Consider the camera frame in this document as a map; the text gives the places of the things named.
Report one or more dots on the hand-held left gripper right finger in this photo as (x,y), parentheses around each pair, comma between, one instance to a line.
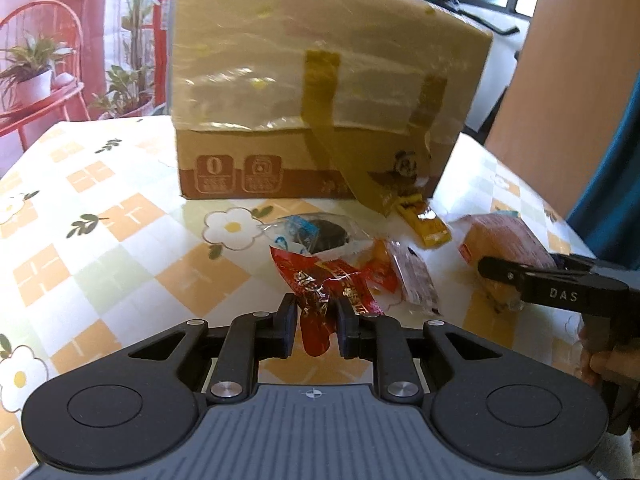
(346,332)

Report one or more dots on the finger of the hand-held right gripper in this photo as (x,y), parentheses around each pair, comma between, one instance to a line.
(575,262)
(550,287)

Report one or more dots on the yellow snack packet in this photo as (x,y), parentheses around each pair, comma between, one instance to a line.
(430,230)

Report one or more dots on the orange bread packet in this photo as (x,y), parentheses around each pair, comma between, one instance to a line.
(500,235)

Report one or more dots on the clear packet with dark cookie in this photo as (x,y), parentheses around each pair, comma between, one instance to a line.
(325,236)

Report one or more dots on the brown cardboard box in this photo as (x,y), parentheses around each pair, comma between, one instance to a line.
(250,60)

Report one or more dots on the checked floral tablecloth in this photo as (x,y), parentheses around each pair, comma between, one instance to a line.
(100,235)

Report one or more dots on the pink clear snack packet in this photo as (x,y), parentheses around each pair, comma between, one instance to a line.
(415,275)

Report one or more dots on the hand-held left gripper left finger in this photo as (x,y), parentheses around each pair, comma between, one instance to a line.
(289,322)

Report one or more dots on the person's right hand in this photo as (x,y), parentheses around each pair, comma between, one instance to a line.
(595,365)

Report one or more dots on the red snack packet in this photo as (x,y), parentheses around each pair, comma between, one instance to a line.
(310,280)

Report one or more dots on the teal cloth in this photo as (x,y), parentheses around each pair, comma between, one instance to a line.
(615,200)

